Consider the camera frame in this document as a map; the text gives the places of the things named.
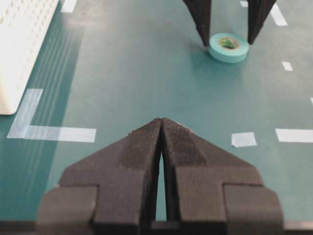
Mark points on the white tape corner marker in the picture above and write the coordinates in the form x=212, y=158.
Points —
x=295, y=121
x=68, y=6
x=275, y=12
x=21, y=127

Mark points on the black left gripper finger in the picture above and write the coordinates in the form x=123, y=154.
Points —
x=210, y=191
x=111, y=192
x=258, y=10
x=200, y=11

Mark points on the small white tape marker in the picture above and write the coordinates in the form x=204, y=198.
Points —
x=245, y=139
x=287, y=66

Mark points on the white plastic lattice basket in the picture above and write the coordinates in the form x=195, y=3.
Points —
x=23, y=26

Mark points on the teal tape roll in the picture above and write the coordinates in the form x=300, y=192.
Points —
x=228, y=47

